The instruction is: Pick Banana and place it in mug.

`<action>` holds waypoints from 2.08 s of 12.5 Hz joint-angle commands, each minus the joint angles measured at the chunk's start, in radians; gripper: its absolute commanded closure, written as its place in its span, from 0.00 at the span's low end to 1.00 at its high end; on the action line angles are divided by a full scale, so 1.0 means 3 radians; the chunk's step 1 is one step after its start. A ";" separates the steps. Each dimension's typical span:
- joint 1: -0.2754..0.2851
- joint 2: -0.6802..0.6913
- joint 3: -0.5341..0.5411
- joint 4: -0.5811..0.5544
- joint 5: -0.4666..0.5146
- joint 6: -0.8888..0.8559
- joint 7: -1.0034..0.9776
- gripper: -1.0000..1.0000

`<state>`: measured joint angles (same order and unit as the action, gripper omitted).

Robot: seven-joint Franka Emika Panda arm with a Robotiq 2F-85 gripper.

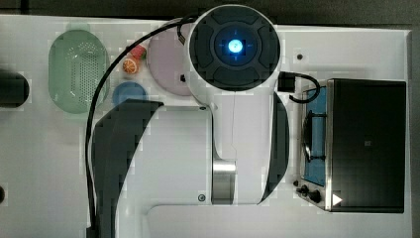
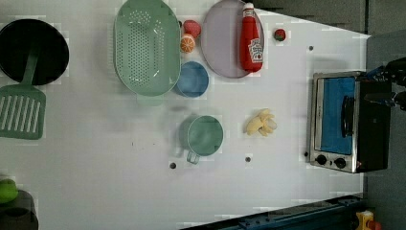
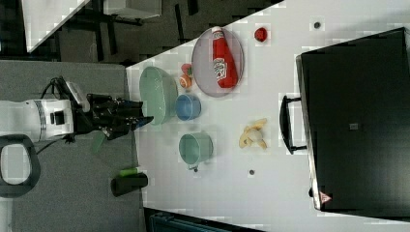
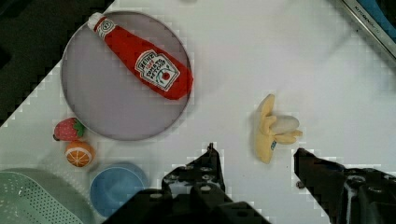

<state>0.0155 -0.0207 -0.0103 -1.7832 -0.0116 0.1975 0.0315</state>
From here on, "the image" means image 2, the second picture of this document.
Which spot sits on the purple round plate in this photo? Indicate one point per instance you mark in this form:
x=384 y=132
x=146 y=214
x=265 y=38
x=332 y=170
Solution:
x=221 y=35

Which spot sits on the green slotted spatula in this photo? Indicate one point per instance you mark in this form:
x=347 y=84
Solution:
x=23 y=106

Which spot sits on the black toaster oven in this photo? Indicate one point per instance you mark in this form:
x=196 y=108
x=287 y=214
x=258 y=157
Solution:
x=348 y=133

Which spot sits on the green perforated colander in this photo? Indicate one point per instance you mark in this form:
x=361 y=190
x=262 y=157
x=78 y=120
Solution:
x=147 y=55

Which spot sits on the yellow red toy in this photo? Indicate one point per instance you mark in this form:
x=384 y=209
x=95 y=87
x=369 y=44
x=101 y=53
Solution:
x=367 y=222

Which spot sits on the small red toy strawberry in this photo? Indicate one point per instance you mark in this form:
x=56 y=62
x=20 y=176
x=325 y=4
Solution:
x=280 y=34

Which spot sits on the blue bowl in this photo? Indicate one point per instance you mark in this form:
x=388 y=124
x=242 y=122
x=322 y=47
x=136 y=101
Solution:
x=193 y=80

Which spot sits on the blue metal frame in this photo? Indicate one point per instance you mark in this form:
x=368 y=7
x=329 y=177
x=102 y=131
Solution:
x=331 y=214

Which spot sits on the black frying pan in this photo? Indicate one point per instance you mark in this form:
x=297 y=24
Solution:
x=19 y=37

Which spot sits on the red ketchup bottle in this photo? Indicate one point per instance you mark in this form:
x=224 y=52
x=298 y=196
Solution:
x=250 y=48

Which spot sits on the green toy fruit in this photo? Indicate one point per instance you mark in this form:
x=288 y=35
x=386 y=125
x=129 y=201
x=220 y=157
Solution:
x=8 y=191

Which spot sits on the toy orange half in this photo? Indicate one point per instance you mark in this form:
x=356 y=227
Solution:
x=187 y=44

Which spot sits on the peeled toy banana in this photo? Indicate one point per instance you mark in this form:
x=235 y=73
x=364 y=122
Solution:
x=263 y=123

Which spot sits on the toy strawberry large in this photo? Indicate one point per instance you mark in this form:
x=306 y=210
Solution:
x=192 y=27

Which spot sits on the green mug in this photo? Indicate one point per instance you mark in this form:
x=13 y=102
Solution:
x=201 y=136

